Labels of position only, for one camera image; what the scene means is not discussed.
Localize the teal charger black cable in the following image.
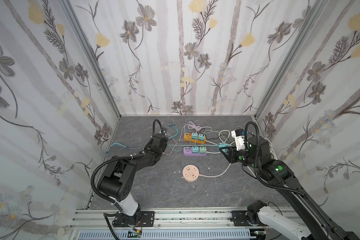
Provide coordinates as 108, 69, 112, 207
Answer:
197, 127, 229, 143

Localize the orange power strip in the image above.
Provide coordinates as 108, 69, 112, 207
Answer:
184, 133, 207, 145

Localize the purple power strip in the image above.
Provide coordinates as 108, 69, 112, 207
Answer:
183, 146, 207, 157

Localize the green charger plug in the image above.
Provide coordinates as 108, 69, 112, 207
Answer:
200, 147, 207, 154

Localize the teal charger white cable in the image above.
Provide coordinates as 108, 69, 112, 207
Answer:
179, 120, 205, 141

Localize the pink round power strip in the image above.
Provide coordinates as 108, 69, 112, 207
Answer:
182, 165, 200, 183

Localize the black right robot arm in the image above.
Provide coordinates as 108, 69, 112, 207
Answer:
219, 137, 359, 240

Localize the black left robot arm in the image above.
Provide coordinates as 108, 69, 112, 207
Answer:
91, 133, 169, 227

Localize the white power strip cables bundle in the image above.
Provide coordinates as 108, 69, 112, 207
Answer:
199, 129, 278, 178

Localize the black corrugated cable conduit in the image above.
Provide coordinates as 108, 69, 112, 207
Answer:
89, 152, 145, 240

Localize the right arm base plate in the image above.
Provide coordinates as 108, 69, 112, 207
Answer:
231, 211, 259, 227

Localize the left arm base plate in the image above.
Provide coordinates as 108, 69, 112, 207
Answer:
112, 211, 155, 227

